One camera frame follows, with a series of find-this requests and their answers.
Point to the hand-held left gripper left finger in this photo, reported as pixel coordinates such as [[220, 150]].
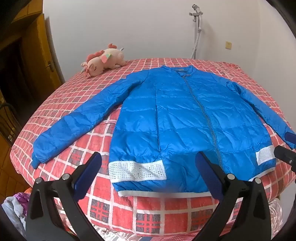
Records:
[[89, 171]]

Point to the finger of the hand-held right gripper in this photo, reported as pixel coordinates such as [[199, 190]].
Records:
[[285, 157]]

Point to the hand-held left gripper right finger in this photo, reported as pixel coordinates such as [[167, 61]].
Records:
[[207, 172]]

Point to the blue puffer jacket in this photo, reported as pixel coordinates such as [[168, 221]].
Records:
[[173, 115]]

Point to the pile of crumpled clothes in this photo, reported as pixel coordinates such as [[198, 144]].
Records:
[[13, 208]]

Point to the red plaid blanket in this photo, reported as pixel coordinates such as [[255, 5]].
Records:
[[76, 92]]

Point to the pink unicorn plush toy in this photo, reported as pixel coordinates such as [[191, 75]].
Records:
[[101, 62]]

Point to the wooden door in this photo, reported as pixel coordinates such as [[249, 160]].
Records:
[[34, 58]]

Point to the beige wall socket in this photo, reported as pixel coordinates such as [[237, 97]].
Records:
[[228, 45]]

